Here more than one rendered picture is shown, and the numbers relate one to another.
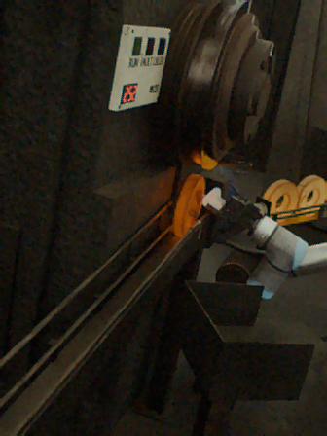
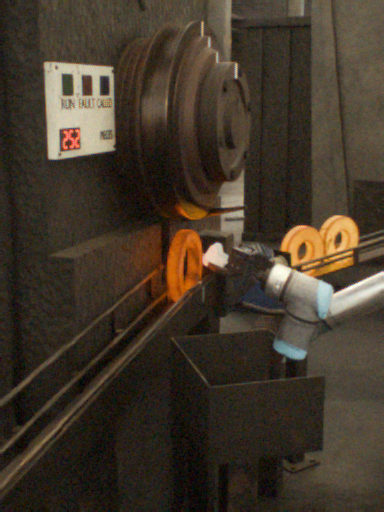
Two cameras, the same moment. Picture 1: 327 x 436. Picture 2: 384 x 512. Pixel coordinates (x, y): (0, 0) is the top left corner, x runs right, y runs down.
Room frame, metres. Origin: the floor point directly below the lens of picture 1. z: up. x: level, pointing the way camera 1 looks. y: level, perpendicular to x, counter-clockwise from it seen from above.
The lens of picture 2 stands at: (-0.02, -0.21, 1.18)
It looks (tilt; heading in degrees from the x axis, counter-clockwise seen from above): 12 degrees down; 4
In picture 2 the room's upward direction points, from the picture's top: straight up
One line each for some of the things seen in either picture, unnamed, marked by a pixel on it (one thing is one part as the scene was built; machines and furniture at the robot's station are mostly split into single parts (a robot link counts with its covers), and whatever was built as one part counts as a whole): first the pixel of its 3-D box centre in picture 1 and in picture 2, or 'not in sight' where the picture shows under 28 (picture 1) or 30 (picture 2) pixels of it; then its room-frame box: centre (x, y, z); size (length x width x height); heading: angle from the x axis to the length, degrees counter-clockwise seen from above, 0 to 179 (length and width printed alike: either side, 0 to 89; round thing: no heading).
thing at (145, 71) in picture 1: (142, 67); (83, 110); (1.52, 0.12, 1.15); 0.26 x 0.02 x 0.18; 164
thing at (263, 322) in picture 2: (226, 321); (268, 402); (2.09, -0.30, 0.27); 0.22 x 0.13 x 0.53; 164
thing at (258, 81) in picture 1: (253, 92); (227, 123); (1.79, -0.17, 1.11); 0.28 x 0.06 x 0.28; 164
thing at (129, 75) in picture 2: (192, 78); (158, 122); (1.84, 0.00, 1.12); 0.47 x 0.10 x 0.47; 164
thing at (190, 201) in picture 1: (189, 205); (185, 266); (1.82, -0.07, 0.75); 0.18 x 0.03 x 0.18; 164
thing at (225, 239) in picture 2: (204, 209); (212, 273); (2.04, -0.13, 0.68); 0.11 x 0.08 x 0.24; 74
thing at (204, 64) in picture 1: (220, 85); (189, 122); (1.81, -0.08, 1.11); 0.47 x 0.06 x 0.47; 164
